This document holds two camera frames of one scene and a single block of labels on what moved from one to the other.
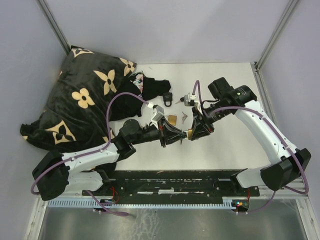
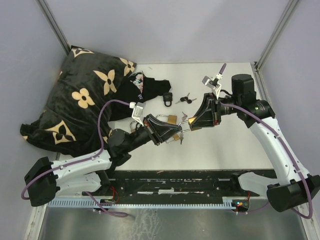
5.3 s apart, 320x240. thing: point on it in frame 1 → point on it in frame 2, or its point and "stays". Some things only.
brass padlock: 190,131 → 190,120
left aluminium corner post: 54,24 stays
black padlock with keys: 167,97 stays
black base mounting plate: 173,185 stays
